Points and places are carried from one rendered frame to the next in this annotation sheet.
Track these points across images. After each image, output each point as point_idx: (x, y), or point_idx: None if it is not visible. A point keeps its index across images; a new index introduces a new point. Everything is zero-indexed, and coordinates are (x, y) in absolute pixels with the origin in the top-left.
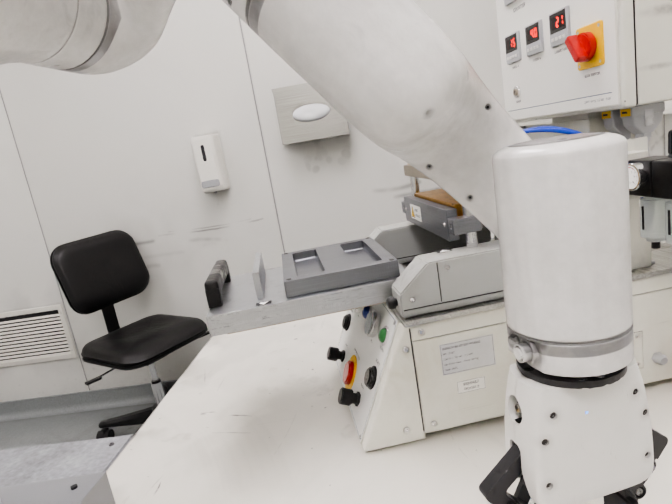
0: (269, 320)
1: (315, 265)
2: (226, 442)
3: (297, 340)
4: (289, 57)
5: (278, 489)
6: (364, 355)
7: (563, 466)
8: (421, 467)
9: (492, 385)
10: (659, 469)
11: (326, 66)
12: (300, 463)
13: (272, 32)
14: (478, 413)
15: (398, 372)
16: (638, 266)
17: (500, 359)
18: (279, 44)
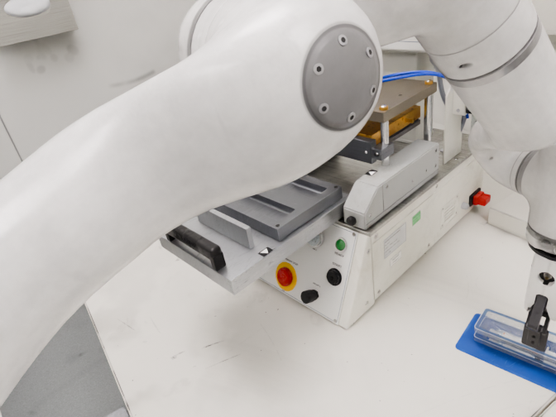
0: (273, 264)
1: (253, 201)
2: (229, 370)
3: (181, 261)
4: (494, 105)
5: (315, 382)
6: (306, 261)
7: None
8: (390, 323)
9: (404, 254)
10: (500, 271)
11: (527, 114)
12: (309, 357)
13: (496, 91)
14: (397, 274)
15: (364, 268)
16: (456, 153)
17: (408, 236)
18: (494, 98)
